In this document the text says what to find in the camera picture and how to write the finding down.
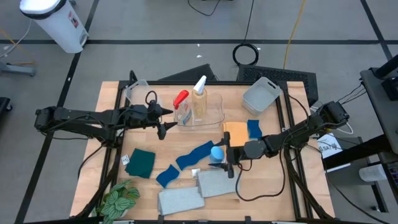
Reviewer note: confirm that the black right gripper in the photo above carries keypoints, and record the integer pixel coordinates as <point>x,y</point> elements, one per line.
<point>253,150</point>

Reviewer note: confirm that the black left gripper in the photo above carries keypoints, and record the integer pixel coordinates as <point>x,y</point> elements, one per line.
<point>146,116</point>

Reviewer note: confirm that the light blue air freshener bottle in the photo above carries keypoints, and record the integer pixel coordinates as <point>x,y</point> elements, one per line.
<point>217,154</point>

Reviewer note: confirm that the red-trigger glass cleaner spray bottle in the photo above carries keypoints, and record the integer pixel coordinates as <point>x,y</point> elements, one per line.
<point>181,98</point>

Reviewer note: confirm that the orange cloth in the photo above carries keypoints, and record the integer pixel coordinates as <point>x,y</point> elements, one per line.
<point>236,132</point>

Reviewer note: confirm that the grey waffle towel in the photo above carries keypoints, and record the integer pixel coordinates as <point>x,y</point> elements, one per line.
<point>180,200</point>
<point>214,183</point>

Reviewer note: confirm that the amber spray bottle white trigger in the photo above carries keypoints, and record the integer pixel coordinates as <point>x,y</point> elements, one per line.
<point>199,102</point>

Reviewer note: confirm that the blue scouring sponge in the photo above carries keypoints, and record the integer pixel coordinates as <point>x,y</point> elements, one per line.
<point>186,160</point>
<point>167,176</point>
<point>254,129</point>

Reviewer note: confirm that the dark green cloth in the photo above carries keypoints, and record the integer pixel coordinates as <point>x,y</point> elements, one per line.
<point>140,163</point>

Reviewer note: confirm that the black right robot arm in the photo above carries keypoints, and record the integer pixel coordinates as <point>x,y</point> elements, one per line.
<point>298,133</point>

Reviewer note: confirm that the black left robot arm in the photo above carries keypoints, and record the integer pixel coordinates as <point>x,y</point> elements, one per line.
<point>81,119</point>

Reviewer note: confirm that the clear plastic bin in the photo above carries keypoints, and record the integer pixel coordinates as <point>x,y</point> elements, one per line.
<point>216,115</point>

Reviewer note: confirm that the frosted translucent plastic bin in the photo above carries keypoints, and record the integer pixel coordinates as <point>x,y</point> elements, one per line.
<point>132,93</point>

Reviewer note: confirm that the black slanted panel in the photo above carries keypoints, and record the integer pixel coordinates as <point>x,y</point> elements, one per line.
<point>196,74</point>

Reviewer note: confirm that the green potted plant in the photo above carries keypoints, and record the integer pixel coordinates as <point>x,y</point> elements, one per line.
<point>116,202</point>

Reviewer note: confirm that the black perforated panel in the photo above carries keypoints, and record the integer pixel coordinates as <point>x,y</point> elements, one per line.
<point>280,74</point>

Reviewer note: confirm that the white printed paper sheet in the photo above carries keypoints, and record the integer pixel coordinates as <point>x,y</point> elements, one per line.
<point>329,147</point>

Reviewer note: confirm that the black equipment stand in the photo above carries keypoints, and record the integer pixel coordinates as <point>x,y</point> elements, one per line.
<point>357,154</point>

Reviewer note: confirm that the white trash can black rim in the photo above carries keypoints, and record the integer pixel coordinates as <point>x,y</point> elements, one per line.
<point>59,25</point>

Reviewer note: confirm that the white cylindrical roll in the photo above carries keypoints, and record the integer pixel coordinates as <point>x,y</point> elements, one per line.
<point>373,173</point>

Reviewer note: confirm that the grey metal floor leg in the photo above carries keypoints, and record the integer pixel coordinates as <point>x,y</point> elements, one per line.
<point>18,69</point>

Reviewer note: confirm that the black chair part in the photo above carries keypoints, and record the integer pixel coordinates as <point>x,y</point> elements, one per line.
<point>4,107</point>

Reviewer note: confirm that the dark grey cart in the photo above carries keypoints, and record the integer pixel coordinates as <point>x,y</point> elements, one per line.
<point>379,102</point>

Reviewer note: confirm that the black box device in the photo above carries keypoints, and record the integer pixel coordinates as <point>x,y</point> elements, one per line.
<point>390,88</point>

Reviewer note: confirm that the black aluminium table frame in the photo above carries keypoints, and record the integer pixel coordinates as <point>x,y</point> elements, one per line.
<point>199,83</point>

